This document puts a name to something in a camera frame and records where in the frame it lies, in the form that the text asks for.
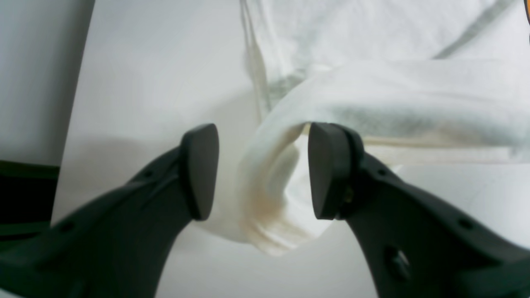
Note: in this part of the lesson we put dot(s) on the white printed T-shirt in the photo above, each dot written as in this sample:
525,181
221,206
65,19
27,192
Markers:
388,69

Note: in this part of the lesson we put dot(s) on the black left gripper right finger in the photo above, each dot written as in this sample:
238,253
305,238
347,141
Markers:
415,244

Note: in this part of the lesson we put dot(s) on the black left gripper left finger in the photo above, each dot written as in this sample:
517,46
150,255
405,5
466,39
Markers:
116,246

